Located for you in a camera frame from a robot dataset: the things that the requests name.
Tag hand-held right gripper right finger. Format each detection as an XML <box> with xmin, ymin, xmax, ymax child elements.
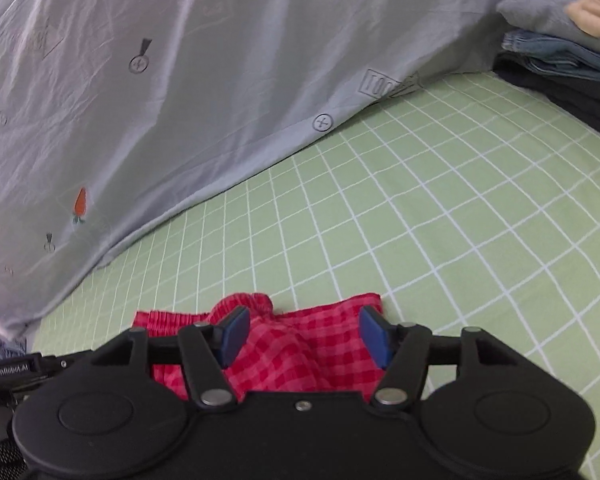
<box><xmin>358</xmin><ymin>304</ymin><xmax>521</xmax><ymax>409</ymax></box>

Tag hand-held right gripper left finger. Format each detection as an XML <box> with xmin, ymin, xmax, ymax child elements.
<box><xmin>88</xmin><ymin>306</ymin><xmax>252</xmax><ymax>409</ymax></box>

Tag red checked shorts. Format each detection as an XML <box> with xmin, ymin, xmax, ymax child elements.
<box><xmin>132</xmin><ymin>292</ymin><xmax>389</xmax><ymax>402</ymax></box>

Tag blue checked shorts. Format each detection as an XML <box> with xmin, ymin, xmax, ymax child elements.
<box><xmin>0</xmin><ymin>337</ymin><xmax>29</xmax><ymax>362</ymax></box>

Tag green checked bed sheet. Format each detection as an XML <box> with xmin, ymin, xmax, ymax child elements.
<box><xmin>27</xmin><ymin>70</ymin><xmax>600</xmax><ymax>480</ymax></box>

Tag grey printed blanket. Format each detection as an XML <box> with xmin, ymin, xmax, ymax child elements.
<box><xmin>0</xmin><ymin>0</ymin><xmax>588</xmax><ymax>337</ymax></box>

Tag dark folded garment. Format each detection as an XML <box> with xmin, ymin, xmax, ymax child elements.
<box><xmin>492</xmin><ymin>52</ymin><xmax>600</xmax><ymax>147</ymax></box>

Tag folded blue jeans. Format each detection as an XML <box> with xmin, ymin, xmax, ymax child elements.
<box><xmin>500</xmin><ymin>30</ymin><xmax>600</xmax><ymax>87</ymax></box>

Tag grey folded garment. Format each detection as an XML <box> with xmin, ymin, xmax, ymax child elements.
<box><xmin>496</xmin><ymin>0</ymin><xmax>600</xmax><ymax>59</ymax></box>

